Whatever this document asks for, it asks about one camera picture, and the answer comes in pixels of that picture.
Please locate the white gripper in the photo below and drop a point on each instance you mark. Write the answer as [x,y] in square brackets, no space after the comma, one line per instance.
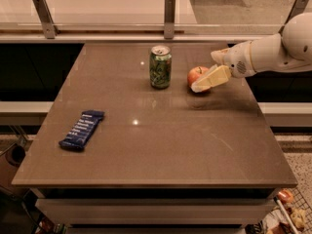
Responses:
[238,59]

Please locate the red apple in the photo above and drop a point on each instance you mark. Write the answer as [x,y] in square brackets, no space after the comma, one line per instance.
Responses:
[195,73]

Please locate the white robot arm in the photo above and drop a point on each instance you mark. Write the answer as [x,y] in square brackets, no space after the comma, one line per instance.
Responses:
[287,52]

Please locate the blue rxbar wrapper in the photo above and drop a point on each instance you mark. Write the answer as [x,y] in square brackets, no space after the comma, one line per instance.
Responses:
[77,138]

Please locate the green soda can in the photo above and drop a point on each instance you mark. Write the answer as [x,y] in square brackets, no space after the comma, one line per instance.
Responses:
[160,66]

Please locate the grey table drawer front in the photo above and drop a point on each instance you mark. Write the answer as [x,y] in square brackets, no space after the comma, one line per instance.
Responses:
[155,211]

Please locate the middle metal railing bracket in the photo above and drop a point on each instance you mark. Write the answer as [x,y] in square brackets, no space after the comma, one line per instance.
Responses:
[169,18]

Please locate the metal railing bracket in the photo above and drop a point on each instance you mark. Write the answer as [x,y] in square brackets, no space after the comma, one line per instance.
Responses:
[298,7]
[49,29]
[169,18]

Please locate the right metal railing bracket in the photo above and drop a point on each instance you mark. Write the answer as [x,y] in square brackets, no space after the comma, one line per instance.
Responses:
[298,7]

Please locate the wire basket with snacks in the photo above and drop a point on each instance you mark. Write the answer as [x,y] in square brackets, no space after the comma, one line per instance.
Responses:
[291,215]

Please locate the left metal railing bracket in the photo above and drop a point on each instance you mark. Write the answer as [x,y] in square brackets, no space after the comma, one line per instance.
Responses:
[49,29]

